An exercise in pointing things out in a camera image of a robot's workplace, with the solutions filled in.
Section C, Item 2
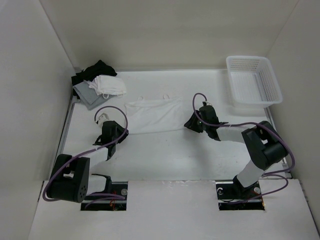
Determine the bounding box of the folded white tank top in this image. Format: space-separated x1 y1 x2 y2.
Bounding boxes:
87 75 127 99

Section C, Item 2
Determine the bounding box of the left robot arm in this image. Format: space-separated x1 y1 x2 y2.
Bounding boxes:
42 120 129 203

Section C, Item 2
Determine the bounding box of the white tank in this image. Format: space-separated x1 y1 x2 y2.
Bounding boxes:
124 97 185 135
87 75 127 99

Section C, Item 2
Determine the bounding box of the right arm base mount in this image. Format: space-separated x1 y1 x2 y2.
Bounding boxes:
215 181 265 211

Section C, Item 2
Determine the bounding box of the folded grey tank top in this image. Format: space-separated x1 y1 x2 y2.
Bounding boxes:
72 81 111 111

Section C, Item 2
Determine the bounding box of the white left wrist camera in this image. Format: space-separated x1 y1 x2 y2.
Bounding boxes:
96 113 110 128

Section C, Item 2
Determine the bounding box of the black tank top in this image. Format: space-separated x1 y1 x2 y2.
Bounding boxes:
71 60 117 86

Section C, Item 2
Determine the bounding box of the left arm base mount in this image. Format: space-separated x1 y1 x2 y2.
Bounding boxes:
80 182 129 212

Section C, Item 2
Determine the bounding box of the white plastic basket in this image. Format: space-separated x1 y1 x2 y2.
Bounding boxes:
226 55 283 109

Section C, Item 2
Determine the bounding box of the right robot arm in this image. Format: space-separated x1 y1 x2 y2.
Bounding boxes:
184 102 290 200

